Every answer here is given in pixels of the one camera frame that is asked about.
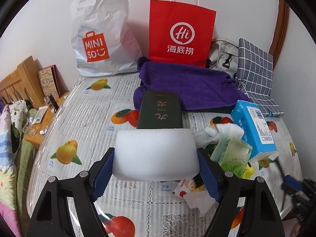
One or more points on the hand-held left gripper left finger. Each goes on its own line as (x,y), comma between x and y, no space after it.
(103,175)

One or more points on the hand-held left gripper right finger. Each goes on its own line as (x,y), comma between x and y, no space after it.
(209,177)

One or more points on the light wooden slatted headboard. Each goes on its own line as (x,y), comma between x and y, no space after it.
(24,76)

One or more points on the red paper bag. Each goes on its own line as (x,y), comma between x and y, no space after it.
(182,14)

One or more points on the small black bottle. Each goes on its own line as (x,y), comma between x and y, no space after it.
(53,101)

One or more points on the flat white packet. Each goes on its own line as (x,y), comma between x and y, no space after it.
(40,114)

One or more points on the patterned kraft box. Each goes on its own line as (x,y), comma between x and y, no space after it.
(49,81)

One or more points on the white sponge block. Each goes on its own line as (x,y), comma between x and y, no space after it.
(155,153)

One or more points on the purple towel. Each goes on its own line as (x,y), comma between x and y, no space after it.
(187,84)

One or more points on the dark green tin box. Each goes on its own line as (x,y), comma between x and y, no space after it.
(158,111)

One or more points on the wooden nightstand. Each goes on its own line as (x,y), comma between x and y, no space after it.
(37,133)

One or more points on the white plastic shopping bag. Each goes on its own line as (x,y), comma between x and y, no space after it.
(103,12)

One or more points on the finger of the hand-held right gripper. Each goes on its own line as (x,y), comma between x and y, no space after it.
(292,180)

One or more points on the fruit print tablecloth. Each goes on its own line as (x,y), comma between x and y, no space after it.
(74,123)

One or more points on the white cloth with dark print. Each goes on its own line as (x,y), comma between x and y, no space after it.
(17,109)

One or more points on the dark brown wooden frame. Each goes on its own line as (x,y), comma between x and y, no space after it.
(282,22)

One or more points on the light green tissue pack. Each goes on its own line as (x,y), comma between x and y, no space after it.
(234,158)

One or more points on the clear glass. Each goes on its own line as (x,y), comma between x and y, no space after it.
(26,126)

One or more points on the blue tissue pack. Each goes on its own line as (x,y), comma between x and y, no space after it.
(254,133)

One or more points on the grey checked fabric folder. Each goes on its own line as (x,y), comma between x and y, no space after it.
(256,64)

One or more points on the grey backpack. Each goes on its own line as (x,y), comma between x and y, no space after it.
(222,49)

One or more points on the colourful floral quilt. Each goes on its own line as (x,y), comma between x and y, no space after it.
(9,177)

